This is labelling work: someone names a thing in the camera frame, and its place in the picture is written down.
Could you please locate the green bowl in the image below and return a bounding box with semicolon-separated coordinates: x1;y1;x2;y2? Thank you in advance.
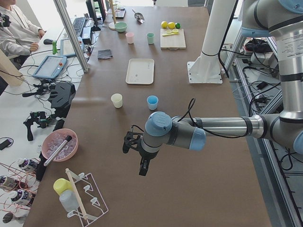
115;22;127;33

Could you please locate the aluminium frame post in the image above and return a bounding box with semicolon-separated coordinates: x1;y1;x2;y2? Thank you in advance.
53;0;89;73

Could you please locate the pink cup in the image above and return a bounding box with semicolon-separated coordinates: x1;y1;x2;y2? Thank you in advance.
125;32;134;44

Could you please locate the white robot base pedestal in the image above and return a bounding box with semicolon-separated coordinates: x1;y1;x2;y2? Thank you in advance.
187;0;238;84

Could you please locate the cream rabbit tray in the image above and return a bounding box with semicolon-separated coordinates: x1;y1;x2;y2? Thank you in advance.
125;59;154;85

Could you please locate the whole lemon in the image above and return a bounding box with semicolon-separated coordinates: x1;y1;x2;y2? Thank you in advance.
160;21;168;29
167;22;175;29

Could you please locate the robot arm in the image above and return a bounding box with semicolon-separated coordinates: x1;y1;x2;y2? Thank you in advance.
138;0;303;176

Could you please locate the blue teach pendant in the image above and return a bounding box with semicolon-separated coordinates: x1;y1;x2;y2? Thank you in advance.
60;36;84;57
32;56;67;79

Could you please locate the computer mouse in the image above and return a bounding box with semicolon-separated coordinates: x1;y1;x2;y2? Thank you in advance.
43;39;53;45

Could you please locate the metal black-tipped muddler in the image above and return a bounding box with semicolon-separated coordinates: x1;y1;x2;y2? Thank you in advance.
44;135;72;166

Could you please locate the pink bowl with ice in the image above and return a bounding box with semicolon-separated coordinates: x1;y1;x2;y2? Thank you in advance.
42;128;79;162

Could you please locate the yellow cup on rack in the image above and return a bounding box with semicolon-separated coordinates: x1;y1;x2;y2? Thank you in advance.
53;178;73;195

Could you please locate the white wire cup rack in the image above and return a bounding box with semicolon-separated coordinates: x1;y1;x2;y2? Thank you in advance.
65;168;109;227

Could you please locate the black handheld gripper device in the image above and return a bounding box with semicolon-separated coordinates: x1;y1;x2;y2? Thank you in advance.
23;111;57;141

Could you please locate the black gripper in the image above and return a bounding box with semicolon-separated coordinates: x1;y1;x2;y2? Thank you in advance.
139;149;158;176

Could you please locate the wooden cup tree stand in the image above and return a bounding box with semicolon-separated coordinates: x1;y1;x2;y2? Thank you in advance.
108;0;117;30

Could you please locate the black keyboard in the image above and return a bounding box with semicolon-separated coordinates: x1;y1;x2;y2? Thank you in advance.
72;17;86;36

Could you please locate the metal scoop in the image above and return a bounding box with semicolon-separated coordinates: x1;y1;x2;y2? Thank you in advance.
132;9;145;24

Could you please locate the cream cup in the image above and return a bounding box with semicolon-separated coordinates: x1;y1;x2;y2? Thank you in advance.
111;93;123;108

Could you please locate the blue cup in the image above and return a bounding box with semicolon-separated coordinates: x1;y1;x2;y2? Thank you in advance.
147;95;159;110

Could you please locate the clear cup on rack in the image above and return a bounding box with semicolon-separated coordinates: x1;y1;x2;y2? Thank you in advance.
59;190;79;212

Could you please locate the yellow plastic knife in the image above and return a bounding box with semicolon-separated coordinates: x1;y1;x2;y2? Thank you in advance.
162;33;179;37

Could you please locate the wooden cutting board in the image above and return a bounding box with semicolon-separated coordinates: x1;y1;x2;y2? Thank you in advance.
160;28;186;50

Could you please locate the green cup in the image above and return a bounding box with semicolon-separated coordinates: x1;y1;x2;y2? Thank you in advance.
147;33;155;44

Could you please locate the grey folded cloth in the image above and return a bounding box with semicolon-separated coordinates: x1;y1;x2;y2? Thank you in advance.
98;49;112;60

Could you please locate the seated person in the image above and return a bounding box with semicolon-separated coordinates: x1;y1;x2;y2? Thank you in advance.
0;0;45;65

